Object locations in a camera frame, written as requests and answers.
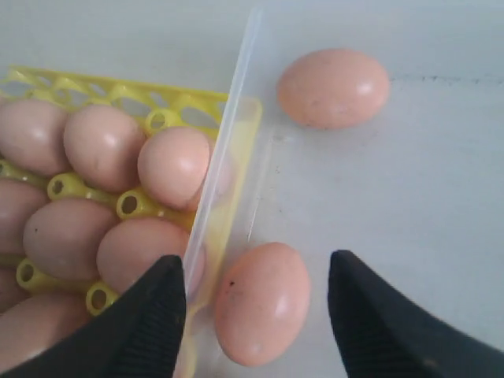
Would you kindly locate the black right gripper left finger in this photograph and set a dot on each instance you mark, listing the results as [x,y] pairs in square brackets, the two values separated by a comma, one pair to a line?
[138,336]

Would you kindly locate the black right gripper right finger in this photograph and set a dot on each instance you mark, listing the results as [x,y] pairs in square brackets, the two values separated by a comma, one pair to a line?
[381,333]

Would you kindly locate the brown egg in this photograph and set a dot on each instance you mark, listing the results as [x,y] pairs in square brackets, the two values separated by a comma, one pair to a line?
[62,237]
[173,166]
[18,202]
[333,88]
[102,144]
[37,323]
[262,304]
[131,247]
[10,292]
[32,136]

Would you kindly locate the yellow plastic egg tray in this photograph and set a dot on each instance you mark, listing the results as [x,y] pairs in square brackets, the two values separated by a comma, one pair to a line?
[98,197]

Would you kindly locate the clear plastic container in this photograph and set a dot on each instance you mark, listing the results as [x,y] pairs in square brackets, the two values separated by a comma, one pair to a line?
[416,193]

